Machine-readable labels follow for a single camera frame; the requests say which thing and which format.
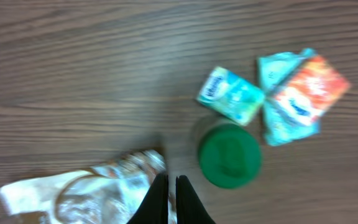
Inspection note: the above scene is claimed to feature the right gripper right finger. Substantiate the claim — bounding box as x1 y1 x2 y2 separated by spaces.
176 175 216 224

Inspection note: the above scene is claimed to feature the green lid jar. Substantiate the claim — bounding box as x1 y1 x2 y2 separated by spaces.
192 115 262 189

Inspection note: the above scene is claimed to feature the orange tissue pack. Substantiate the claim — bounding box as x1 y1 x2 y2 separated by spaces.
272 55 351 126

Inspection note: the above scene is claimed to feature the light green wipes packet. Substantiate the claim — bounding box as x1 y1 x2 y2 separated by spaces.
257 48 320 146

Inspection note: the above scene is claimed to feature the teal tissue pack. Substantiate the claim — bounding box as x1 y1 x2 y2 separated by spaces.
196 67 265 126

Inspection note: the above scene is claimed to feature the beige snack bag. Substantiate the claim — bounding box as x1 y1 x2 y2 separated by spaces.
0 149 166 224

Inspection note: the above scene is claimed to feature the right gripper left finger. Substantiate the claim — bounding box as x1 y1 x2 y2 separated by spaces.
127 173 168 224

